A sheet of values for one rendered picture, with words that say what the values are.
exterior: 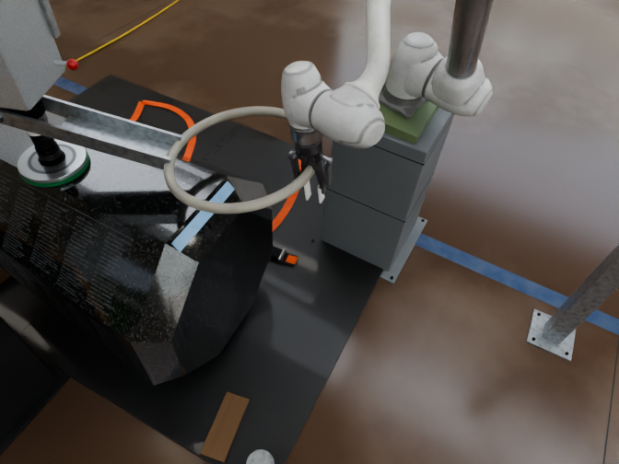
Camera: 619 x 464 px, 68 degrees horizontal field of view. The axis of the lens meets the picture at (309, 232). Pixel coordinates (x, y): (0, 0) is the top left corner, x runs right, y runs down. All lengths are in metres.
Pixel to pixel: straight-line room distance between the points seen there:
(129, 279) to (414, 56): 1.23
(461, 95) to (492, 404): 1.28
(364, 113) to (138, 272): 0.84
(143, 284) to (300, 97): 0.75
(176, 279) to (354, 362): 0.97
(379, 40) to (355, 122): 0.23
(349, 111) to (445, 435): 1.45
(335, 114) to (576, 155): 2.67
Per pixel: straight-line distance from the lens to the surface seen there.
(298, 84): 1.13
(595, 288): 2.16
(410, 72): 1.81
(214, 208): 1.28
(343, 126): 1.06
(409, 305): 2.32
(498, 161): 3.25
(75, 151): 1.78
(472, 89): 1.73
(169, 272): 1.47
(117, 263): 1.54
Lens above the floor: 1.92
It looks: 50 degrees down
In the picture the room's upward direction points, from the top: 5 degrees clockwise
